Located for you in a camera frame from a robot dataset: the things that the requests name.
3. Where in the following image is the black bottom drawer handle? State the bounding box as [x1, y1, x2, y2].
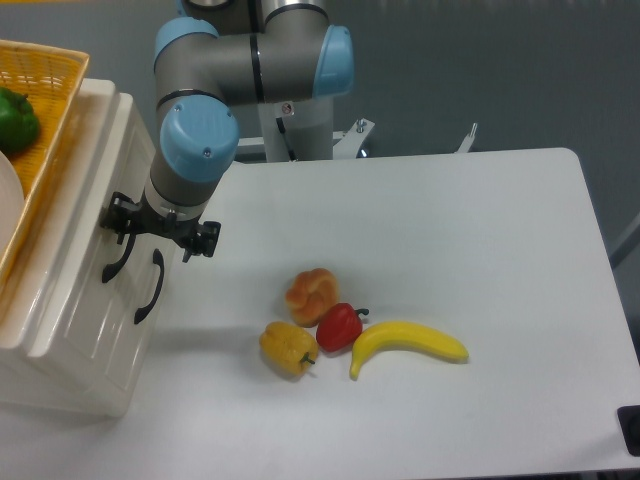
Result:
[133, 248, 166, 325]

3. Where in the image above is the yellow banana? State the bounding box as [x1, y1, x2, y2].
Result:
[349, 320, 469, 380]

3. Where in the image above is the green bell pepper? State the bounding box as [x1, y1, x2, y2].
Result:
[1, 87, 40, 155]

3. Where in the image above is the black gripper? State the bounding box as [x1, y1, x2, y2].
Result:
[99, 192, 221, 263]

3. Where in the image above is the red bell pepper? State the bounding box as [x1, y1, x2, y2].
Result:
[316, 303, 369, 353]

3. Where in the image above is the yellow woven basket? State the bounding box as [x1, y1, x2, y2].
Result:
[1, 40, 90, 283]

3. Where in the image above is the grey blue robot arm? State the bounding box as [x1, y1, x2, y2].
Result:
[100, 1, 354, 257]

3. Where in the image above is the white drawer cabinet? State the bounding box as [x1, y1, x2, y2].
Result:
[1, 79, 174, 416]

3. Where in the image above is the black top drawer handle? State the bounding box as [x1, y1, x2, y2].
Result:
[101, 234, 136, 284]

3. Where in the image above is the black drawer handle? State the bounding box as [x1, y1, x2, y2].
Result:
[133, 248, 166, 325]
[101, 234, 136, 284]

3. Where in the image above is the yellow bell pepper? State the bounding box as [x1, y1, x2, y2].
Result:
[259, 321, 319, 377]

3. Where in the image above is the black device at table edge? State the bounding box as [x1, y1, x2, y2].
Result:
[617, 405, 640, 457]

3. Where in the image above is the orange bread roll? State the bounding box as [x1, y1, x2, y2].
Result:
[285, 268, 340, 328]

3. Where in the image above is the white plate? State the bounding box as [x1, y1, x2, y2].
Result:
[0, 154, 25, 252]

